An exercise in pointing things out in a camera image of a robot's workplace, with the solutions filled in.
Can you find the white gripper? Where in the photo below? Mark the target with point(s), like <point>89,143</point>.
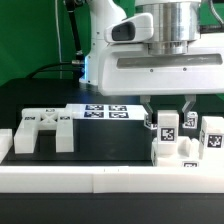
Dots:
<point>129,69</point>

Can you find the white chair seat part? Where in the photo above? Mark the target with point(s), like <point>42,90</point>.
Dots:
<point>187,155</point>

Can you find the white tagged cube near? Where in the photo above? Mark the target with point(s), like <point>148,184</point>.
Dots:
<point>148,124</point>

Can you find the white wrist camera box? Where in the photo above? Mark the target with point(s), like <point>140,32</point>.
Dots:
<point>138,28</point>

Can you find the white front fence rail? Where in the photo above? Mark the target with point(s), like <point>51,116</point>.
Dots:
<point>68,179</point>

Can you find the white left fence block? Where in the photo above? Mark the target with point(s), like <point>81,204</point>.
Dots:
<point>6,142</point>

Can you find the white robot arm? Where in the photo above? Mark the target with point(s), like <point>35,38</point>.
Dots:
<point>168,47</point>

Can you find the white tagged cube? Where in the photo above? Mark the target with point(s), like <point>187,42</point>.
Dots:
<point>192,120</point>
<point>148,124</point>

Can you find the white chair back frame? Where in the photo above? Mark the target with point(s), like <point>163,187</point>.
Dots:
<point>35,120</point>

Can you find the white tag plate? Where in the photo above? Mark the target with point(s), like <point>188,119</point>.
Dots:
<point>107,111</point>

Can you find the white tagged cube far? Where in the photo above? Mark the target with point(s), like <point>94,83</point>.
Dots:
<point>192,120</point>

